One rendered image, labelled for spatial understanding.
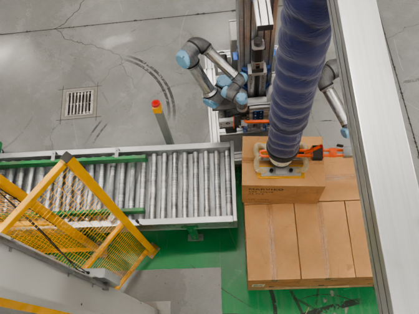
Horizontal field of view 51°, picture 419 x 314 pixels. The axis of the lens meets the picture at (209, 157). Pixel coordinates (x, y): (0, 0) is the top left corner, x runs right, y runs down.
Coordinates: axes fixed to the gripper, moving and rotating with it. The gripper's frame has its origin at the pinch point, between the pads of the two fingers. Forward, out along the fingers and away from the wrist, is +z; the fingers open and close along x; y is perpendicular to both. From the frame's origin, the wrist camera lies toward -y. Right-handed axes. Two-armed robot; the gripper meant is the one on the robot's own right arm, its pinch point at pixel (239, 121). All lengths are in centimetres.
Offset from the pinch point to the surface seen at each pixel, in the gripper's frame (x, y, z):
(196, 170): -17, -38, 53
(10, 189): -76, -127, -68
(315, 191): -47, 55, 25
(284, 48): -33, 21, -128
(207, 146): 4, -28, 48
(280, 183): -44, 29, 13
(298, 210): -52, 45, 53
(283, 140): -36, 27, -41
